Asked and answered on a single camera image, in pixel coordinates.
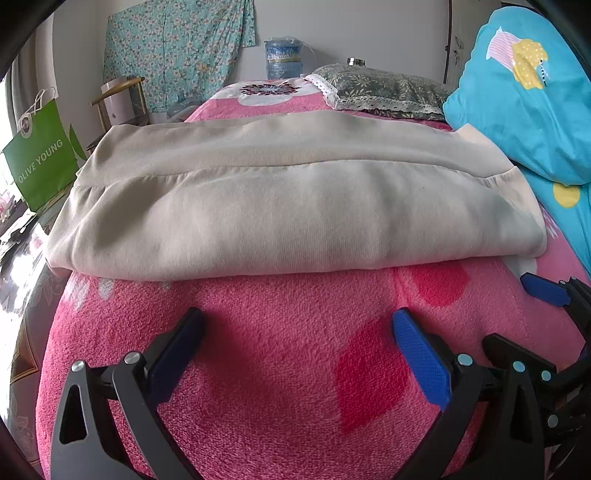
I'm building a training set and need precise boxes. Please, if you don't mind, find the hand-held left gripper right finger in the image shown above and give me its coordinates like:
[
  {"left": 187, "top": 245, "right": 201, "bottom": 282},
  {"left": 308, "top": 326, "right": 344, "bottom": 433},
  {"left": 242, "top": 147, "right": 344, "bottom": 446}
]
[{"left": 392, "top": 308, "right": 548, "bottom": 480}]

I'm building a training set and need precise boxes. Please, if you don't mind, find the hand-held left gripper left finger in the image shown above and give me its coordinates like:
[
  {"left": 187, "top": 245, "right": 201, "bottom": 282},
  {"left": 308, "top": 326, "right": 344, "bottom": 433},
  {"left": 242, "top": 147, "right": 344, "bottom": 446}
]
[{"left": 50, "top": 307, "right": 206, "bottom": 480}]

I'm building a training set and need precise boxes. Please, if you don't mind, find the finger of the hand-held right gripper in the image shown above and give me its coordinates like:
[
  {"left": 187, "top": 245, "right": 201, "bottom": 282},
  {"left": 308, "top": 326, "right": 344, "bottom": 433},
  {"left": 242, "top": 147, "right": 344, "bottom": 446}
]
[
  {"left": 481, "top": 333, "right": 591, "bottom": 409},
  {"left": 519, "top": 272, "right": 591, "bottom": 324}
]

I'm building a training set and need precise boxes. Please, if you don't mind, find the beige zip jacket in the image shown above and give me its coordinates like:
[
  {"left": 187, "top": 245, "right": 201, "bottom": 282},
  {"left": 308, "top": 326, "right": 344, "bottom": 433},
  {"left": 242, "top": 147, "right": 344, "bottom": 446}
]
[{"left": 44, "top": 111, "right": 548, "bottom": 282}]

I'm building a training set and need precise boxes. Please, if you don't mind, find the pink fleece blanket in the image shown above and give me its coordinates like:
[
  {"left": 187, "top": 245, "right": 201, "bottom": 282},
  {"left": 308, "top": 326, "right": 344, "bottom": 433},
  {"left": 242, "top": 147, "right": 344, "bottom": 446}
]
[{"left": 34, "top": 78, "right": 591, "bottom": 480}]

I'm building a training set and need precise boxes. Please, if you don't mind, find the dark glossy side table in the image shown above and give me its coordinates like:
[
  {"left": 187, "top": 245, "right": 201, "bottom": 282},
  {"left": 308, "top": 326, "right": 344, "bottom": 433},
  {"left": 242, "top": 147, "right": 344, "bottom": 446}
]
[{"left": 0, "top": 198, "right": 77, "bottom": 467}]

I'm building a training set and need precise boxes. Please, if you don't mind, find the blue cartoon print quilt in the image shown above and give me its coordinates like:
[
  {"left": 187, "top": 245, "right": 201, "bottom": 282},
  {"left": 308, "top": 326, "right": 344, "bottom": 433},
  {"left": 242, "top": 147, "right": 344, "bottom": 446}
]
[{"left": 442, "top": 6, "right": 591, "bottom": 278}]

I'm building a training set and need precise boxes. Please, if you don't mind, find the green paper shopping bag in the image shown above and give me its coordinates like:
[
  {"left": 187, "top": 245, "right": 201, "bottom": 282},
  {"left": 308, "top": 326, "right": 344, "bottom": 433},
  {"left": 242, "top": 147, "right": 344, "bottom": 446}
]
[{"left": 2, "top": 88, "right": 86, "bottom": 213}]

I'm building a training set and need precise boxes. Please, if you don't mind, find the white box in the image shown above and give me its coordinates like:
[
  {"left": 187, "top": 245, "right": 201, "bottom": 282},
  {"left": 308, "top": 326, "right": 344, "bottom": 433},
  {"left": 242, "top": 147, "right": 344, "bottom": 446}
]
[{"left": 100, "top": 78, "right": 134, "bottom": 125}]

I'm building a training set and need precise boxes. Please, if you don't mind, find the green patterned lace pillow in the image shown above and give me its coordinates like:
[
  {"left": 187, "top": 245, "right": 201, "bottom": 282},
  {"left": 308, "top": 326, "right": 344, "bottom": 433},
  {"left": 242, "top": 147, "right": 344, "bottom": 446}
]
[{"left": 307, "top": 63, "right": 453, "bottom": 121}]

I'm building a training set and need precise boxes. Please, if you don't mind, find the wooden chair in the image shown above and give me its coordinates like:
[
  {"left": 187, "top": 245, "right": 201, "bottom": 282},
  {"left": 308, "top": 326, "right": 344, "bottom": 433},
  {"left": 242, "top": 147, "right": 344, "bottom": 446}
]
[{"left": 90, "top": 76, "right": 148, "bottom": 127}]

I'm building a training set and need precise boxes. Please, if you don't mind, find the white wardrobe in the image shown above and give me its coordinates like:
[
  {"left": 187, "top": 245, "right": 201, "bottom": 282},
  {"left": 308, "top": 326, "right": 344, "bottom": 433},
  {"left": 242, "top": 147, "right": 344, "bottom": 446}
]
[{"left": 445, "top": 0, "right": 504, "bottom": 86}]

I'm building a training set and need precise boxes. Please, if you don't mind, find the teal floral hanging cloth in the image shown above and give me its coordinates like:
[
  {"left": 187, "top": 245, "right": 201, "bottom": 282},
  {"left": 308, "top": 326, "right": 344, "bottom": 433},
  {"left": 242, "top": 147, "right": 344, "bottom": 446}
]
[{"left": 102, "top": 0, "right": 257, "bottom": 114}]

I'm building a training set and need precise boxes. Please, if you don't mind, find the blue water jug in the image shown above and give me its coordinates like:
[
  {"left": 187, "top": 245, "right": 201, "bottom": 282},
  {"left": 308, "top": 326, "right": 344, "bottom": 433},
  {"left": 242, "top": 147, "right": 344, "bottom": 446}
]
[{"left": 264, "top": 38, "right": 304, "bottom": 80}]

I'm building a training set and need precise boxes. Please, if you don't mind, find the grey curtain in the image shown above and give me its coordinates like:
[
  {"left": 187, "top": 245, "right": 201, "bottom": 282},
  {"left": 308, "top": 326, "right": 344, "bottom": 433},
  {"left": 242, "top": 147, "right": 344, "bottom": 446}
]
[{"left": 7, "top": 9, "right": 63, "bottom": 139}]

